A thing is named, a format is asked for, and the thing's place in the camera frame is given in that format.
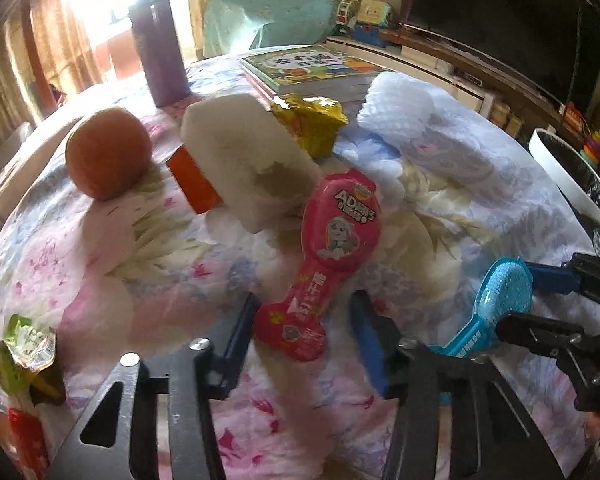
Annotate light sofa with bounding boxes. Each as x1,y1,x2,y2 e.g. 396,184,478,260
0,120,37,211

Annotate red toy phone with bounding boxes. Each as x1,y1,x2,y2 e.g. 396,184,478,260
562,102,586,131

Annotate yellow foil wrapper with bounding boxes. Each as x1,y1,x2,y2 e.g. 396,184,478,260
271,93,349,159

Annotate white bin with black bag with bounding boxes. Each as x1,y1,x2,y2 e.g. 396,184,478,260
528,128,600,257

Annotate green jelly cup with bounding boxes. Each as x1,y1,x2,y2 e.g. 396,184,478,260
0,313,67,404

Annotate teal covered armchair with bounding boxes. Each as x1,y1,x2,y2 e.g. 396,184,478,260
202,0,337,59

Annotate black television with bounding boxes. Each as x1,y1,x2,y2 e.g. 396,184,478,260
402,0,600,107

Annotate purple thermos bottle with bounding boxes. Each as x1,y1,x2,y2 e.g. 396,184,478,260
129,0,191,107

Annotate yellow green toy box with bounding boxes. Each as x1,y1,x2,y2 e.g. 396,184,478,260
357,0,394,26

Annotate stack of picture books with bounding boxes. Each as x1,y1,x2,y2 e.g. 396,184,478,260
240,45,397,104

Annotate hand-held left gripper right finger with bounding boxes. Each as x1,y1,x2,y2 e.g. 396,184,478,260
349,290,566,480

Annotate beige curtain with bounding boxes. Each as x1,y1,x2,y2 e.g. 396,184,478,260
187,0,242,57
0,0,106,128

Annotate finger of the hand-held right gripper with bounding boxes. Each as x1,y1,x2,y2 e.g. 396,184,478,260
522,255,600,306
495,312,586,356

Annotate white television cabinet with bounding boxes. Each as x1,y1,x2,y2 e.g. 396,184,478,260
325,30,557,127

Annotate white foam fruit net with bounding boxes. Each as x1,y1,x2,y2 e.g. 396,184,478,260
357,71,436,149

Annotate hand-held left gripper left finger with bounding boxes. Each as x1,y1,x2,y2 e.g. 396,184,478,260
60,292,261,480

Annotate pink toy packet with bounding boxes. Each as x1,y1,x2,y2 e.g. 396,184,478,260
254,170,384,362

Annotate orange fruit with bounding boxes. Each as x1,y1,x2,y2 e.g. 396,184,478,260
65,107,154,202

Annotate white foam block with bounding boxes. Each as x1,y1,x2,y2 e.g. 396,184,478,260
179,94,321,234

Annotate small carton box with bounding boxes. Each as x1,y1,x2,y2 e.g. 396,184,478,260
167,145,221,214

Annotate red plastic wrapper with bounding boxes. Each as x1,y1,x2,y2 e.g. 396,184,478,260
7,407,49,480

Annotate blue hairbrush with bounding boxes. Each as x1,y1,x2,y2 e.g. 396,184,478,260
426,257,534,362

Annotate white round baby toy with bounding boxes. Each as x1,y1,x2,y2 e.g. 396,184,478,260
335,0,359,26

